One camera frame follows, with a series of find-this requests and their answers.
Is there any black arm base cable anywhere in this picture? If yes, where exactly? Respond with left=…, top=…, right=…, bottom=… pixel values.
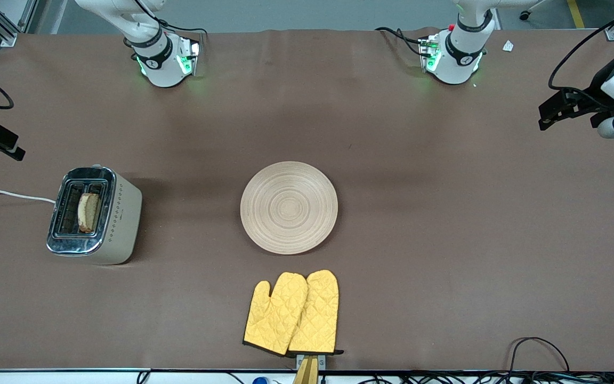
left=375, top=26, right=426, bottom=57
left=135, top=0, right=208, bottom=39

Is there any wooden stick with metal bracket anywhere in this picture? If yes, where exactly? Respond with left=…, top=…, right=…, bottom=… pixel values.
left=292, top=353, right=327, bottom=384

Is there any brown bread toast slice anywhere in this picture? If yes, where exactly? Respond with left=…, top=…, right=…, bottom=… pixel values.
left=77, top=192, right=101, bottom=234

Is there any black looped cable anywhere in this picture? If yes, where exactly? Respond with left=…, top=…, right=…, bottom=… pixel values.
left=507, top=337, right=572, bottom=374

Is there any brown table cover cloth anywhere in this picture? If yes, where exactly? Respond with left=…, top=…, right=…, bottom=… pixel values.
left=0, top=28, right=614, bottom=372

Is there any black left arm wrist cable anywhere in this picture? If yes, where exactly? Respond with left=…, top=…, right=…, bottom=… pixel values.
left=548, top=0, right=614, bottom=91

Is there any cream and chrome toaster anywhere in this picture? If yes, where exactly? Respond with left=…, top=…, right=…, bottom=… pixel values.
left=46, top=164, right=143, bottom=266

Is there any round wooden plate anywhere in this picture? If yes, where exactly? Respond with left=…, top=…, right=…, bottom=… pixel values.
left=240, top=161, right=339, bottom=255

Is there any black cable bundle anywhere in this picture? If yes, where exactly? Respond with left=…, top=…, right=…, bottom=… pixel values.
left=320, top=371, right=614, bottom=384

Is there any black right arm base cable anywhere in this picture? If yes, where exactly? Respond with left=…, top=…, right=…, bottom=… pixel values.
left=135, top=0, right=208, bottom=39

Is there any white toaster power cable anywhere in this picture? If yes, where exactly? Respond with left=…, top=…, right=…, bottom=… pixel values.
left=0, top=189, right=57, bottom=205

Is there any black left arm base cable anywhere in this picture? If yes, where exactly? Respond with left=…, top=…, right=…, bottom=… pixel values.
left=375, top=26, right=426, bottom=57

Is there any yellow quilted oven mitt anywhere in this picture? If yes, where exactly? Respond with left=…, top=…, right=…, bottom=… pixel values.
left=288, top=269, right=345, bottom=356
left=243, top=272, right=309, bottom=357

